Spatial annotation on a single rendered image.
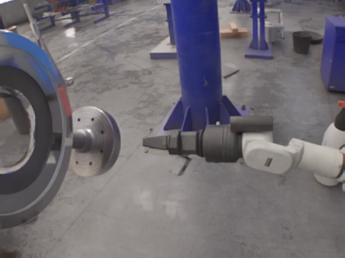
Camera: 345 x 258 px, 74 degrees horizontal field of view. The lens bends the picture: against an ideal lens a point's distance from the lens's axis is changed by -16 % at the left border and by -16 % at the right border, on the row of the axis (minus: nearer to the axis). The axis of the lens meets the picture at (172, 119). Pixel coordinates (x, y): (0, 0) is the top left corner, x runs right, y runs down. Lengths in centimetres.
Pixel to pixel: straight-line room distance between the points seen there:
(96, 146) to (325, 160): 58
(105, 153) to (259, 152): 39
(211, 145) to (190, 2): 128
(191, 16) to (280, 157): 134
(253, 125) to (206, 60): 132
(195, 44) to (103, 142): 122
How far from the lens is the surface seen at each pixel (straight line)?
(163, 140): 59
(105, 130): 72
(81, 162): 77
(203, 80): 191
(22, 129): 295
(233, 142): 58
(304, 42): 413
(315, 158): 63
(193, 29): 178
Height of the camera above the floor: 131
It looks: 32 degrees down
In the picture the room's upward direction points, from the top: 8 degrees counter-clockwise
